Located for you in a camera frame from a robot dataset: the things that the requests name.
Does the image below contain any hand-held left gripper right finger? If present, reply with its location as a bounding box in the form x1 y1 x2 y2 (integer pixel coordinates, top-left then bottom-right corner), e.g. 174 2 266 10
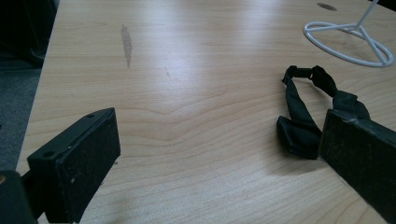
318 108 396 224

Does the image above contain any dark object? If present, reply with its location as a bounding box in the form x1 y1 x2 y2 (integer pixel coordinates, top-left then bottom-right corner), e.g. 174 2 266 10
369 0 396 13

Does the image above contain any white wire stand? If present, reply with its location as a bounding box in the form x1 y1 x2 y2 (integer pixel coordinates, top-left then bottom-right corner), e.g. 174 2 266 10
303 0 396 68

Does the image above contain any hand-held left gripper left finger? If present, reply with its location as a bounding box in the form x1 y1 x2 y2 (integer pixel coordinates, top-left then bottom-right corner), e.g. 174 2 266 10
21 107 121 224

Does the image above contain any dark furniture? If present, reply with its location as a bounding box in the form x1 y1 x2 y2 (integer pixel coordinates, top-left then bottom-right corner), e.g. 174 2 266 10
0 0 61 68

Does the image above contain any black bow tie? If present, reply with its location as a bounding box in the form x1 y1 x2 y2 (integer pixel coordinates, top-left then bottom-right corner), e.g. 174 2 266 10
276 64 372 161

